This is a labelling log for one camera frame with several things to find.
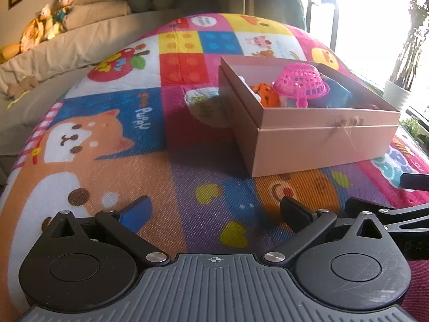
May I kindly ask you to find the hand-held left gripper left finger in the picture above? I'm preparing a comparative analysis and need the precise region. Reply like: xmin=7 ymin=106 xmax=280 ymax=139
xmin=40 ymin=195 xmax=171 ymax=269

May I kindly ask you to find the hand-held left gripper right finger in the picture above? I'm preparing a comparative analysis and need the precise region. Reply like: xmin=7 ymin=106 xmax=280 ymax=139
xmin=263 ymin=195 xmax=391 ymax=264

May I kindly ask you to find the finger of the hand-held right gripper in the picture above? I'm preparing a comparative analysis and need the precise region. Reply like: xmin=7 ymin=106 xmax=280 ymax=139
xmin=400 ymin=173 xmax=429 ymax=192
xmin=345 ymin=197 xmax=429 ymax=233

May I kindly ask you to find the pink cardboard box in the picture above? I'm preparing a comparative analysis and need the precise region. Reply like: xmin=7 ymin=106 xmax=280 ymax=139
xmin=219 ymin=55 xmax=401 ymax=178

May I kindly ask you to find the orange plastic toy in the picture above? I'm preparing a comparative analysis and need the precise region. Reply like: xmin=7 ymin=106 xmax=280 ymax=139
xmin=250 ymin=82 xmax=280 ymax=108

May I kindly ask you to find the pink toy strainer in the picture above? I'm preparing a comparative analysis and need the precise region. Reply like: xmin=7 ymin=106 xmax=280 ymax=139
xmin=271 ymin=64 xmax=331 ymax=108

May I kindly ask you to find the colourful cartoon play mat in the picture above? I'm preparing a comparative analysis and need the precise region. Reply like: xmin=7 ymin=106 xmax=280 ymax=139
xmin=0 ymin=13 xmax=429 ymax=316

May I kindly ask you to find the dark red cloth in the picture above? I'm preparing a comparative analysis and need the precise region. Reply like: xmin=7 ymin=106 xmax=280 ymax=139
xmin=400 ymin=258 xmax=429 ymax=322

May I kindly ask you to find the small green plant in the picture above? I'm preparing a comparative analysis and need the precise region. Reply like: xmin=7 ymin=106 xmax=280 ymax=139
xmin=400 ymin=116 xmax=429 ymax=151

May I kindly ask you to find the white plant pot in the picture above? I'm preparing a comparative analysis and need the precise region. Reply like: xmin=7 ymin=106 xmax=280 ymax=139
xmin=384 ymin=80 xmax=412 ymax=111

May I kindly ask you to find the tall green plant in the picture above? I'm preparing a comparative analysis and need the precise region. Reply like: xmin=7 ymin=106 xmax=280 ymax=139
xmin=390 ymin=0 xmax=429 ymax=89

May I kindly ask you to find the beige sofa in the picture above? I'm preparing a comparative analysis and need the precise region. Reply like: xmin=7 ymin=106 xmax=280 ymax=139
xmin=0 ymin=0 xmax=188 ymax=162

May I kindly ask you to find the yellow stuffed duck toy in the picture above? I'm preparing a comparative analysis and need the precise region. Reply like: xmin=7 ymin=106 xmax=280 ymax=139
xmin=19 ymin=4 xmax=54 ymax=53

